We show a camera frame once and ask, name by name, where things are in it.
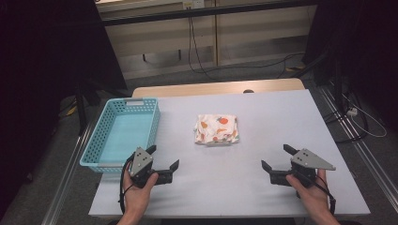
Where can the white power adapter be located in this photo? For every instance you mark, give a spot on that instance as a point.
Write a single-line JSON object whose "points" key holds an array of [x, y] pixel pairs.
{"points": [[352, 112]]}

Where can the person's right hand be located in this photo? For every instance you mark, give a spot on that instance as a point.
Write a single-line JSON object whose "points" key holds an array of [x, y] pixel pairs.
{"points": [[313, 198]]}

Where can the light blue plastic basket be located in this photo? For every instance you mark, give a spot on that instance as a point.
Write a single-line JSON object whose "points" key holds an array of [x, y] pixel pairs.
{"points": [[125, 134]]}

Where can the light wooden table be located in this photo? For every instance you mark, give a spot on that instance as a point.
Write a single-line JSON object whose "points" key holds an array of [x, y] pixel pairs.
{"points": [[203, 88]]}

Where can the person's left hand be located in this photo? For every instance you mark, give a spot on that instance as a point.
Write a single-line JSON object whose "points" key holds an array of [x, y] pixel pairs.
{"points": [[136, 197]]}

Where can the black horizontal bar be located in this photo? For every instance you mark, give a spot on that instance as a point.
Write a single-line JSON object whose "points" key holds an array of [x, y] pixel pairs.
{"points": [[200, 13]]}

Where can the dark curtain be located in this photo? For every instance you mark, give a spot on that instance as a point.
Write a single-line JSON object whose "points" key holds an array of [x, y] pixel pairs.
{"points": [[366, 47], [40, 62]]}

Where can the aluminium floor rail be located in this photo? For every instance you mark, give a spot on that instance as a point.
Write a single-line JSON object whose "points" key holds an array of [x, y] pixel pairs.
{"points": [[67, 175], [363, 150]]}

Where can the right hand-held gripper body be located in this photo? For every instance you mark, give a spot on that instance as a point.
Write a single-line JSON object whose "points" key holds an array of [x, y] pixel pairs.
{"points": [[308, 161]]}

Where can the white cloth with orange print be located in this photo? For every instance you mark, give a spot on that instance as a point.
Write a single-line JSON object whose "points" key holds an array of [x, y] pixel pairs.
{"points": [[216, 128]]}

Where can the dark round table grommet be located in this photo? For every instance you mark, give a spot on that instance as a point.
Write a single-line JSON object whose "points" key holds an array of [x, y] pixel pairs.
{"points": [[248, 91]]}

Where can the white wall socket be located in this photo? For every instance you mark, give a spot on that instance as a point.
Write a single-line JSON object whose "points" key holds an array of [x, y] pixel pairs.
{"points": [[193, 4]]}

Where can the black metal stand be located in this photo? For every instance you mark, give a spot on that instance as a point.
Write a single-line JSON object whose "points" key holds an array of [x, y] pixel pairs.
{"points": [[336, 81], [82, 109]]}

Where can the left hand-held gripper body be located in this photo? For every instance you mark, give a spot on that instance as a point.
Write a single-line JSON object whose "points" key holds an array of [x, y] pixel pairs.
{"points": [[140, 161]]}

